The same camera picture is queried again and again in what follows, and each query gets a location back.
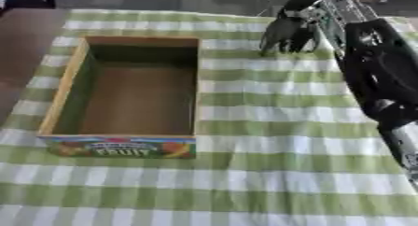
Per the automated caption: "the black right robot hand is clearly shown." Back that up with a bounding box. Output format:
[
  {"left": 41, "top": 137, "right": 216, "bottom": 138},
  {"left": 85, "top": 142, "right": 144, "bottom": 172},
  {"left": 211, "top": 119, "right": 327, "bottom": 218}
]
[{"left": 258, "top": 0, "right": 330, "bottom": 58}]

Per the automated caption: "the tan cardboard box, printed front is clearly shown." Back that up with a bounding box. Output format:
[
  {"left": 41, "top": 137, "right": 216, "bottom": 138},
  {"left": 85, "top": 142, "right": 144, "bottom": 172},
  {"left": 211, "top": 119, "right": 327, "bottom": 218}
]
[{"left": 35, "top": 35, "right": 202, "bottom": 160}]

